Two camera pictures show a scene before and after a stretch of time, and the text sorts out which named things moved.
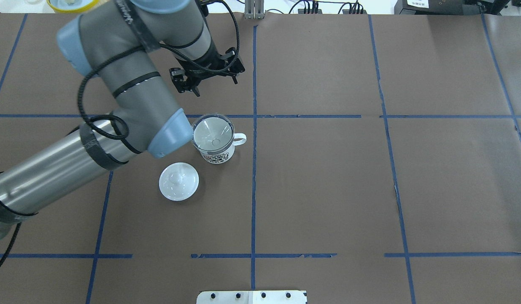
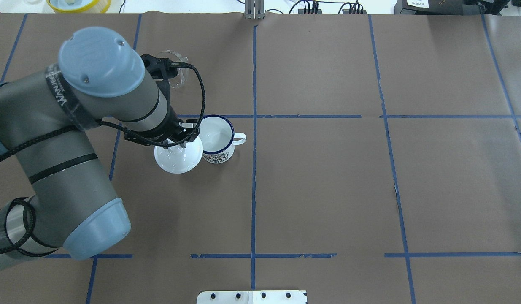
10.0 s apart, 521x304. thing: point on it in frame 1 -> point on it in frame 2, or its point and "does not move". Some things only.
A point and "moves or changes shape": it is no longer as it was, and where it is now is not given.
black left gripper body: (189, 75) -> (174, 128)
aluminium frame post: (254, 9) does not move
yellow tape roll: (61, 10) does not move
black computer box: (449, 7) does not move
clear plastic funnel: (213, 132) moves or changes shape
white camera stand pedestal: (252, 297) does not move
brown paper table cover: (387, 161) does not move
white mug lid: (178, 181) -> (177, 159)
